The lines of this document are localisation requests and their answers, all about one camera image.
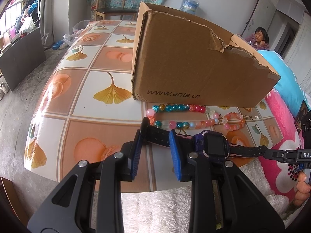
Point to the pink floral blanket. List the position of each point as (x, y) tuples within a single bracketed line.
[(276, 173)]

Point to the black camera box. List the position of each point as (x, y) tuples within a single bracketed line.
[(302, 121)]

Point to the black smart watch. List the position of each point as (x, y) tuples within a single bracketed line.
[(207, 143)]

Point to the brown cardboard box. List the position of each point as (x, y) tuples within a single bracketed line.
[(184, 59)]

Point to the blue water jug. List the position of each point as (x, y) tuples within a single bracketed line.
[(189, 6)]

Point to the white door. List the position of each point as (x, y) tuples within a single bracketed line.
[(261, 16)]

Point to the grey board panel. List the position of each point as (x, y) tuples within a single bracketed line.
[(22, 58)]

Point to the light blue pillow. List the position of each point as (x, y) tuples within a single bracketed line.
[(288, 87)]

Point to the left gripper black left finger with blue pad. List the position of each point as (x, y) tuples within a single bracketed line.
[(88, 199)]

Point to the patterned tablecloth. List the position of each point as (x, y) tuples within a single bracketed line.
[(86, 112)]

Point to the white plastic bag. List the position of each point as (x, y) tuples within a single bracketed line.
[(77, 30)]

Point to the wooden chair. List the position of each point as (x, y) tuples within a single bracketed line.
[(107, 8)]

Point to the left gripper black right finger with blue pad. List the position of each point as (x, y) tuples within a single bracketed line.
[(227, 201)]

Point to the seated woman in purple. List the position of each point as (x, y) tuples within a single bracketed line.
[(259, 40)]

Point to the right hand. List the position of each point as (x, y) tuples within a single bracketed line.
[(303, 190)]

